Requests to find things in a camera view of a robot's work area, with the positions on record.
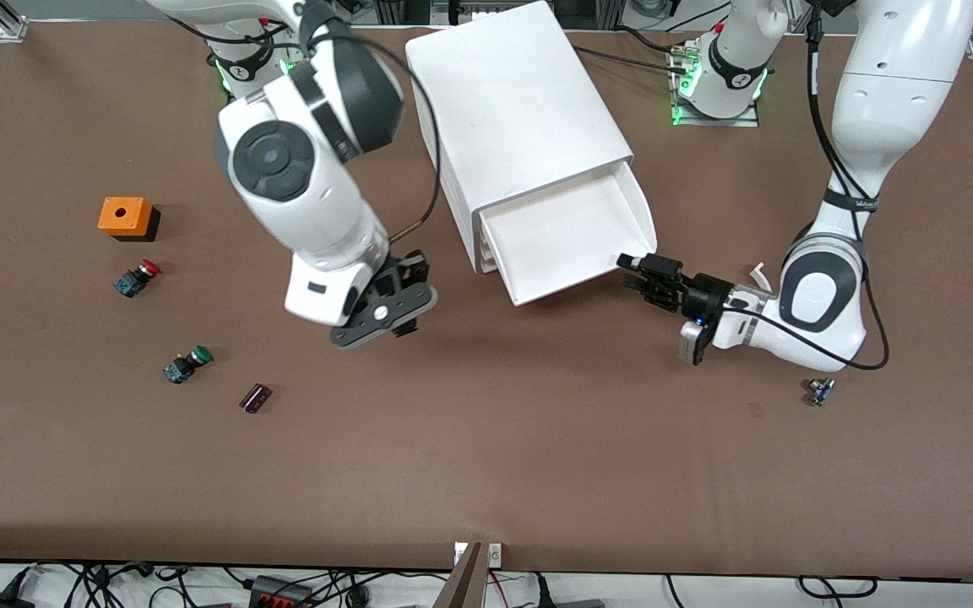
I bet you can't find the green push button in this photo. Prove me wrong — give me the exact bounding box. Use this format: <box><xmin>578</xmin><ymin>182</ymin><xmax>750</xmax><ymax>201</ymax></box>
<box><xmin>163</xmin><ymin>345</ymin><xmax>214</xmax><ymax>385</ymax></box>

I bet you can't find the red push button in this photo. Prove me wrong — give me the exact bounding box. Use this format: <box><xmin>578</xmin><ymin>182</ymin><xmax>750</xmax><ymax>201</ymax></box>
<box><xmin>113</xmin><ymin>259</ymin><xmax>163</xmax><ymax>299</ymax></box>

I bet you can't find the orange box with hole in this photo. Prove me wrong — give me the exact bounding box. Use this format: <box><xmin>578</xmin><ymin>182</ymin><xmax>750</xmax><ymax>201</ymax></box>
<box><xmin>97</xmin><ymin>197</ymin><xmax>161</xmax><ymax>243</ymax></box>

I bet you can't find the black red power strip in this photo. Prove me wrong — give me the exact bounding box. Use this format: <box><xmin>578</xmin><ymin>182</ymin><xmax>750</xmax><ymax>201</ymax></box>
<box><xmin>248</xmin><ymin>576</ymin><xmax>315</xmax><ymax>608</ymax></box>

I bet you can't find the black right camera mount bracket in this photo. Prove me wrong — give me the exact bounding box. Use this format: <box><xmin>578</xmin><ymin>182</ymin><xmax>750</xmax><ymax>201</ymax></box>
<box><xmin>329</xmin><ymin>282</ymin><xmax>439</xmax><ymax>350</ymax></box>

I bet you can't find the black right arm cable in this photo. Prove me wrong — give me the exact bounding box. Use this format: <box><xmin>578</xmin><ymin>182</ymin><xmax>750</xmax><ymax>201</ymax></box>
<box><xmin>305</xmin><ymin>0</ymin><xmax>443</xmax><ymax>247</ymax></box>

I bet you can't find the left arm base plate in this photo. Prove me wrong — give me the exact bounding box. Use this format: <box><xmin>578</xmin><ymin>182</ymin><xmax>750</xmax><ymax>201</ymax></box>
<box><xmin>670</xmin><ymin>42</ymin><xmax>762</xmax><ymax>128</ymax></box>

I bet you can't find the black cable behind cabinet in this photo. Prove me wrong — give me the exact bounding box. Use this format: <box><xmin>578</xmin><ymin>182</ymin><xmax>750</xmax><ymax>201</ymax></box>
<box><xmin>573</xmin><ymin>25</ymin><xmax>690</xmax><ymax>77</ymax></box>

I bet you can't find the brown angled post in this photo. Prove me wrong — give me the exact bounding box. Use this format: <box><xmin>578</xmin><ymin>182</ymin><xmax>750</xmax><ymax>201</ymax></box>
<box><xmin>432</xmin><ymin>542</ymin><xmax>487</xmax><ymax>608</ymax></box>

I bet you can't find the black looped floor cable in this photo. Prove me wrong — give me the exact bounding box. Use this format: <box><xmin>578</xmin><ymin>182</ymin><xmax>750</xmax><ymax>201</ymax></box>
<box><xmin>797</xmin><ymin>576</ymin><xmax>881</xmax><ymax>600</ymax></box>

